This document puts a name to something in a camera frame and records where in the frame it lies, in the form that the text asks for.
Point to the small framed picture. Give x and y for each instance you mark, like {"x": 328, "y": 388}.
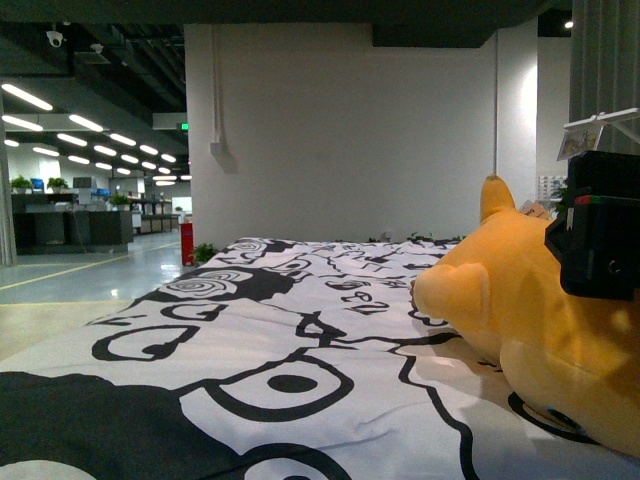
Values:
{"x": 577, "y": 141}

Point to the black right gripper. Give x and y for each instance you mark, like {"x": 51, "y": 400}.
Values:
{"x": 596, "y": 238}

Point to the white desk lamp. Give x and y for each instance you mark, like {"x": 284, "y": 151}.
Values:
{"x": 614, "y": 119}

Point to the red fire extinguisher box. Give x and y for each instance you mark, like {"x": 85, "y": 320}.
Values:
{"x": 187, "y": 244}

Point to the yellow plush toy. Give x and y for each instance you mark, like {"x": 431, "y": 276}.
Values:
{"x": 572, "y": 359}

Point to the dark reception counter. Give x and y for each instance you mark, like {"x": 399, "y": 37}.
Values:
{"x": 57, "y": 224}

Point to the black and white patterned duvet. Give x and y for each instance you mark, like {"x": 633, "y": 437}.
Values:
{"x": 280, "y": 360}

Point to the white dome security camera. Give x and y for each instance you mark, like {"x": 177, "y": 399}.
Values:
{"x": 55, "y": 38}

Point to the small green floor plant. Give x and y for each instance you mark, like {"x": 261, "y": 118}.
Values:
{"x": 203, "y": 252}

